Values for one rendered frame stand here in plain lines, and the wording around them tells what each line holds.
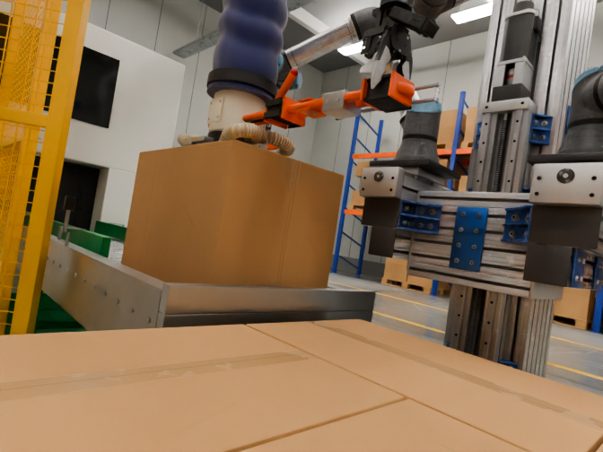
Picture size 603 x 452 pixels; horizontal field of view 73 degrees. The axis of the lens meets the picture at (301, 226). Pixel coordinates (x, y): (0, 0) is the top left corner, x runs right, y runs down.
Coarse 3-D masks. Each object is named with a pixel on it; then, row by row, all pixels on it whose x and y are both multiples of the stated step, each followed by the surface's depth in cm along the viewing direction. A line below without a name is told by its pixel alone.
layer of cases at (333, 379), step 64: (0, 384) 42; (64, 384) 45; (128, 384) 47; (192, 384) 50; (256, 384) 53; (320, 384) 57; (384, 384) 61; (448, 384) 66; (512, 384) 72; (0, 448) 32; (64, 448) 33; (128, 448) 34; (192, 448) 36; (256, 448) 37; (320, 448) 39; (384, 448) 41; (448, 448) 43; (512, 448) 46; (576, 448) 49
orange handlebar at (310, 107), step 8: (400, 88) 82; (408, 88) 82; (344, 96) 93; (352, 96) 91; (408, 96) 84; (296, 104) 105; (304, 104) 103; (312, 104) 101; (320, 104) 99; (360, 104) 94; (256, 112) 119; (264, 112) 116; (288, 112) 108; (304, 112) 105; (312, 112) 104; (320, 112) 104; (248, 120) 123
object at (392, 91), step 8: (392, 72) 81; (368, 80) 87; (384, 80) 84; (392, 80) 81; (400, 80) 83; (368, 88) 87; (376, 88) 86; (384, 88) 84; (392, 88) 81; (360, 96) 87; (368, 96) 87; (376, 96) 85; (384, 96) 83; (392, 96) 82; (400, 96) 83; (368, 104) 89; (376, 104) 88; (384, 104) 87; (392, 104) 86; (400, 104) 85; (408, 104) 85
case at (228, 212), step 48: (240, 144) 98; (144, 192) 132; (192, 192) 108; (240, 192) 99; (288, 192) 109; (336, 192) 121; (144, 240) 127; (192, 240) 104; (240, 240) 100; (288, 240) 110
